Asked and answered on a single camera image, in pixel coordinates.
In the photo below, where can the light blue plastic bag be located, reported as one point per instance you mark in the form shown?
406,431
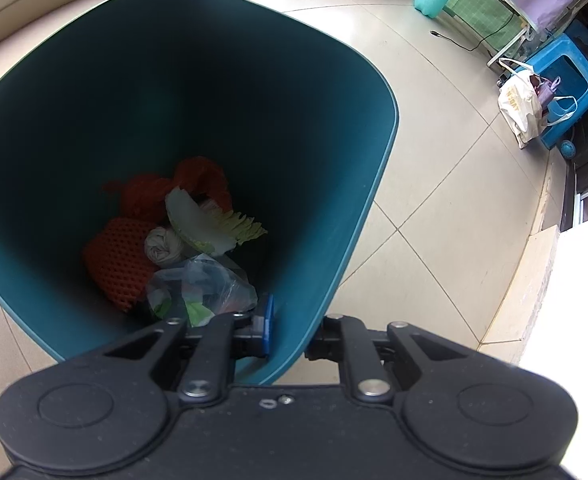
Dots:
561,109

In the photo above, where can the grey green plastic package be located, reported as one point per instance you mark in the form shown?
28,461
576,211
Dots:
198,289

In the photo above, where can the orange foam fruit net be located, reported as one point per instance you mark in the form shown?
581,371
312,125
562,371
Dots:
117,261

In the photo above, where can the blue plastic stool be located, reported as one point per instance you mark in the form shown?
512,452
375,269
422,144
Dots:
565,57

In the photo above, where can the small blue ball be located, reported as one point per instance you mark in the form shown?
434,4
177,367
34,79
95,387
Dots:
567,149

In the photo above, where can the cream tote bag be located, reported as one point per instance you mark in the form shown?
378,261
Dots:
519,103

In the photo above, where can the white green leaf wrapper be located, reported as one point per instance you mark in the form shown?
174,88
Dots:
208,228

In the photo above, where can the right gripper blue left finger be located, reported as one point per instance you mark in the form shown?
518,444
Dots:
262,326

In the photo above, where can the white metal drying rack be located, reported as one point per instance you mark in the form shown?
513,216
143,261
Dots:
481,43

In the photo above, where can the green hanging cloth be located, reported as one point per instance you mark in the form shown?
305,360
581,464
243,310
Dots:
486,16

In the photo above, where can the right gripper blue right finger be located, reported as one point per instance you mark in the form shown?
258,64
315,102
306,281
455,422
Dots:
327,342

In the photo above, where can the white pink tissue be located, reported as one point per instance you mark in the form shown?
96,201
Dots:
163,247

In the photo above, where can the dark teal trash bin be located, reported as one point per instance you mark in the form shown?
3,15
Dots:
300,124

